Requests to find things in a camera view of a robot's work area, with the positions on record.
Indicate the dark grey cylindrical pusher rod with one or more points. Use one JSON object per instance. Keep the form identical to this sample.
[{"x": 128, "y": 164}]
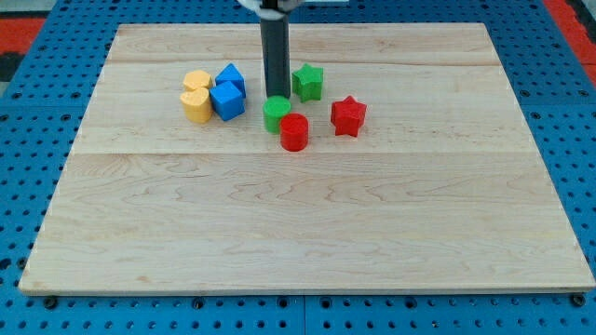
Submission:
[{"x": 276, "y": 56}]

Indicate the green star block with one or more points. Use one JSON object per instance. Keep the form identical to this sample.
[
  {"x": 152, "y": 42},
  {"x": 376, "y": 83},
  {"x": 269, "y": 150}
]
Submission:
[{"x": 307, "y": 83}]

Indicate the blue cube block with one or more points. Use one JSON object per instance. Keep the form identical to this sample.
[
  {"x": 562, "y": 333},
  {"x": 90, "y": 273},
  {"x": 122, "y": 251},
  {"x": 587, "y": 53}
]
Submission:
[{"x": 227, "y": 101}]

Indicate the yellow hexagon block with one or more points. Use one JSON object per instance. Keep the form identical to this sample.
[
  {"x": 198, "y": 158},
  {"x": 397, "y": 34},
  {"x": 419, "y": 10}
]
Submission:
[{"x": 197, "y": 79}]

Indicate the green cylinder block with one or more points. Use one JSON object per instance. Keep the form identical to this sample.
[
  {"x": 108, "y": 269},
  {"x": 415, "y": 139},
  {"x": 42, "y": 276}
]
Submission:
[{"x": 274, "y": 109}]

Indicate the light wooden board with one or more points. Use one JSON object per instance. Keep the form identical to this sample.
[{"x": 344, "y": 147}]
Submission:
[{"x": 442, "y": 192}]

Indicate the yellow heart block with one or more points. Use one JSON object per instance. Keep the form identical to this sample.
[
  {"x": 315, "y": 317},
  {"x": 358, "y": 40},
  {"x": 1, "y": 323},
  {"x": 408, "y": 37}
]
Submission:
[{"x": 197, "y": 105}]

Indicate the red cylinder block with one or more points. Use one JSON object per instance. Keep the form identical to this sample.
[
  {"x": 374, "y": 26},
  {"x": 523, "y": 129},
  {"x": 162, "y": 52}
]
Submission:
[{"x": 294, "y": 131}]

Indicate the red star block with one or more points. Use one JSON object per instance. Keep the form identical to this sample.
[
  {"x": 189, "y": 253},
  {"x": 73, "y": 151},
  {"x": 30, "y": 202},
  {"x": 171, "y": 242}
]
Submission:
[{"x": 348, "y": 116}]

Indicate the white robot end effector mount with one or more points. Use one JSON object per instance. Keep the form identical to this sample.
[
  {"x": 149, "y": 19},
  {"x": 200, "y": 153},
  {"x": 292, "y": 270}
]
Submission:
[{"x": 270, "y": 9}]

